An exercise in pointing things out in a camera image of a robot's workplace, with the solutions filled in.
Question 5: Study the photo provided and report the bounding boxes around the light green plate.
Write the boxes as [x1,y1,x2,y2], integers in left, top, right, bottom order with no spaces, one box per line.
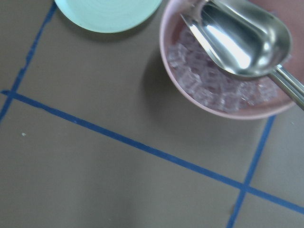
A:
[55,0,162,33]

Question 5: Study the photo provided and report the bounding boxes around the pink bowl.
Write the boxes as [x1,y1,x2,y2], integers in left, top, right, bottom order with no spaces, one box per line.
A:
[159,0,295,120]

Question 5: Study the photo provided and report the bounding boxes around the metal scoop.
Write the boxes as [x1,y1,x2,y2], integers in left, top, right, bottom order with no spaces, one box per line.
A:
[180,0,304,108]

